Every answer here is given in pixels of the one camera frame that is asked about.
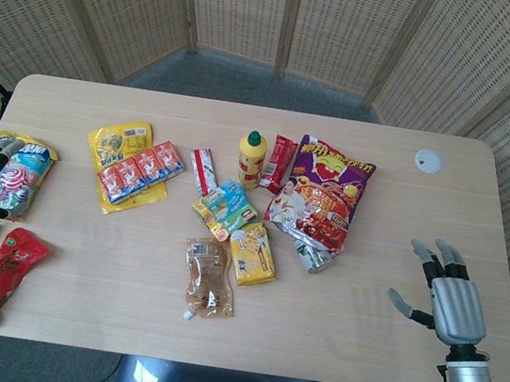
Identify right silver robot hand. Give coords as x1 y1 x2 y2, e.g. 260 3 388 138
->
380 232 500 352

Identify red milk carton pack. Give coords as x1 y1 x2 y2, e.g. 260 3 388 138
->
93 131 189 215

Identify lollipop candy bag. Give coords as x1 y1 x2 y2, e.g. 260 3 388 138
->
0 130 62 226

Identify silver green crumpled packet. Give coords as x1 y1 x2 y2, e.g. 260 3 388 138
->
289 236 346 279

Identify yellow snack bag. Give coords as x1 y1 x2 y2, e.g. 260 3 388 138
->
76 114 179 224

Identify purple chips bag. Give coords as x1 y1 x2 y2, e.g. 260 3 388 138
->
260 130 380 259

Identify yellow biscuit pack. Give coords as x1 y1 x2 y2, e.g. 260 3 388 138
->
222 218 284 292

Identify red sachet packet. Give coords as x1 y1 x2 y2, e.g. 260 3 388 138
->
257 132 300 198

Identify red white stick packet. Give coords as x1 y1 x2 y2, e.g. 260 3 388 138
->
183 145 224 199

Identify brown liquid spout pouch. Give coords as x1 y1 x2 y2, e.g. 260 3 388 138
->
175 233 245 326

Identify green blue snack packet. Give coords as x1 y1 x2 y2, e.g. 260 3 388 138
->
186 173 263 247

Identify yellow bottle green cap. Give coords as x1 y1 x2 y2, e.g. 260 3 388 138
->
232 128 271 192

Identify white table cable grommet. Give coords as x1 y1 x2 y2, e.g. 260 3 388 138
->
411 147 445 176

